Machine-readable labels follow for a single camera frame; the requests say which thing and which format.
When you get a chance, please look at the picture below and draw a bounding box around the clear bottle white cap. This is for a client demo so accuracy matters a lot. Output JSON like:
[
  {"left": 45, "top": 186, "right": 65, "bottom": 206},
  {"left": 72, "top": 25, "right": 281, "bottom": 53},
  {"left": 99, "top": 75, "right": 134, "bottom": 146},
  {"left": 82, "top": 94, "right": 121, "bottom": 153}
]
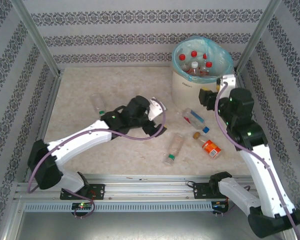
[{"left": 187, "top": 61, "right": 201, "bottom": 77}]

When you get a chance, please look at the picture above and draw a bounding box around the clear bottle green cap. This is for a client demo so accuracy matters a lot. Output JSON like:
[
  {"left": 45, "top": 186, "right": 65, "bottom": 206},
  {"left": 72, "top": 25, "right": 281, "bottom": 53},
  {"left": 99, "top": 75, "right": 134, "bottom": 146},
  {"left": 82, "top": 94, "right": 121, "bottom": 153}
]
[
  {"left": 163, "top": 132, "right": 186, "bottom": 167},
  {"left": 91, "top": 93, "right": 106, "bottom": 116}
]

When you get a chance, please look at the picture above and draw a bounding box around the cream plastic bin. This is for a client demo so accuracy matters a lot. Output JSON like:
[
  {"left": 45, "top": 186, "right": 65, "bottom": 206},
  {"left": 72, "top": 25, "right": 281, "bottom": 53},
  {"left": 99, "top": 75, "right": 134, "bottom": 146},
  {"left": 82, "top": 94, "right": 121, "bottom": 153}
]
[{"left": 170, "top": 67, "right": 220, "bottom": 110}]

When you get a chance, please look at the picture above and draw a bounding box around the white bin with blue liner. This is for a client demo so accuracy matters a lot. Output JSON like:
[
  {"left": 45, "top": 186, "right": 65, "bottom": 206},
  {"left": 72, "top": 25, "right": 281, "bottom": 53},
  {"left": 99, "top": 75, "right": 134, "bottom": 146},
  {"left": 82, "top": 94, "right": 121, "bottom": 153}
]
[{"left": 171, "top": 35, "right": 235, "bottom": 85}]

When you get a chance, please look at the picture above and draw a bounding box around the clear bottle blue cap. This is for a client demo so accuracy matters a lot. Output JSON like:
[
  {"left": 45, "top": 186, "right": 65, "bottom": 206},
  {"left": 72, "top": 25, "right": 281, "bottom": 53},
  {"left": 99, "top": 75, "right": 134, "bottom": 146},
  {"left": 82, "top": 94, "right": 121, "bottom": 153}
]
[{"left": 181, "top": 107, "right": 211, "bottom": 133}]

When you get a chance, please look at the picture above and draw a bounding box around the orange label bottle tan cap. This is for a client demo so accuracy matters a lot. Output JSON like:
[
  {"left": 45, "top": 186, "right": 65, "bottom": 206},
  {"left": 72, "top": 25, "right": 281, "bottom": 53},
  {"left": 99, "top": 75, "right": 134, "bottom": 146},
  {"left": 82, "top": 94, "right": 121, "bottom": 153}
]
[{"left": 192, "top": 131, "right": 222, "bottom": 160}]

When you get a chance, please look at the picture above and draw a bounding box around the small controller board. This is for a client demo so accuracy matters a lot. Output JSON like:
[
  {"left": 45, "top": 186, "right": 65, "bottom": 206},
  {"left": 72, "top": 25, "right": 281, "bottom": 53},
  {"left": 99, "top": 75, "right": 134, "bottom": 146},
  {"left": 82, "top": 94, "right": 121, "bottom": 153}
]
[
  {"left": 71, "top": 202, "right": 94, "bottom": 211},
  {"left": 211, "top": 200, "right": 230, "bottom": 210}
]

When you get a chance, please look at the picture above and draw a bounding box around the grey metal panel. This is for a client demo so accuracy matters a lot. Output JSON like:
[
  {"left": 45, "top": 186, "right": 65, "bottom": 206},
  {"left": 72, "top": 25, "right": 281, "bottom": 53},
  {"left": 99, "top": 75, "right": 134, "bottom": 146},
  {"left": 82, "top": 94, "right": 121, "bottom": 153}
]
[{"left": 13, "top": 211, "right": 295, "bottom": 240}]

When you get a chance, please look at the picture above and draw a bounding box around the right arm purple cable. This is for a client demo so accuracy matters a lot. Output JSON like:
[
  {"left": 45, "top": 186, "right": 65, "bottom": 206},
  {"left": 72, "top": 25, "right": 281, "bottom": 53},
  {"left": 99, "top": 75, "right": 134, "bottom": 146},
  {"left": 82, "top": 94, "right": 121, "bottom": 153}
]
[{"left": 214, "top": 81, "right": 300, "bottom": 240}]

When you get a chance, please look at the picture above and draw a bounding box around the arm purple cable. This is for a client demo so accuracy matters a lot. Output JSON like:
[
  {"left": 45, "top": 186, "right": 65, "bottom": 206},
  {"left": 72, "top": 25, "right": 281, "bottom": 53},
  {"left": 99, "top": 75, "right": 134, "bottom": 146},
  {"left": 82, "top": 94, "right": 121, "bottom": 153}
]
[
  {"left": 26, "top": 98, "right": 169, "bottom": 219},
  {"left": 214, "top": 81, "right": 300, "bottom": 240}
]

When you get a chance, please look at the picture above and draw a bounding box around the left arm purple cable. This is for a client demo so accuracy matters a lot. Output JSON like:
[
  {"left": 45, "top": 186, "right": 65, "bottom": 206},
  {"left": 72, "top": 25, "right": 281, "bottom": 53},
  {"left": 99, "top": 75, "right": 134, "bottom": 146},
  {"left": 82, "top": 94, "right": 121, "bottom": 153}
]
[{"left": 26, "top": 98, "right": 169, "bottom": 219}]

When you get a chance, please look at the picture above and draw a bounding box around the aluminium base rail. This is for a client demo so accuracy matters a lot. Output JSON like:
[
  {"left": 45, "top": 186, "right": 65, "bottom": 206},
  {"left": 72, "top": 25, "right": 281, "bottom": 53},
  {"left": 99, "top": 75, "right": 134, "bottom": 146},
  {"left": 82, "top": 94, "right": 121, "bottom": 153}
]
[{"left": 13, "top": 173, "right": 287, "bottom": 201}]

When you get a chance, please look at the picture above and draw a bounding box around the aluminium frame post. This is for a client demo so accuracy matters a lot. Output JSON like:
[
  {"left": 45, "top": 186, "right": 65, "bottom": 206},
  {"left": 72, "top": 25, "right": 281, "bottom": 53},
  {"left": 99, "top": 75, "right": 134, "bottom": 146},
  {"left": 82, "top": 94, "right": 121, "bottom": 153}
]
[
  {"left": 233, "top": 0, "right": 284, "bottom": 75},
  {"left": 9, "top": 0, "right": 62, "bottom": 76}
]

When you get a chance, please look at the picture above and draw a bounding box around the grey slotted cable duct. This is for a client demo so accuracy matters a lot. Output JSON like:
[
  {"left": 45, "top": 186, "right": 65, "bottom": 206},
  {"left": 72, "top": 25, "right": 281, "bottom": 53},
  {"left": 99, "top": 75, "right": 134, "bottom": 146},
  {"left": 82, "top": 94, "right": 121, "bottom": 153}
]
[{"left": 23, "top": 201, "right": 213, "bottom": 213}]

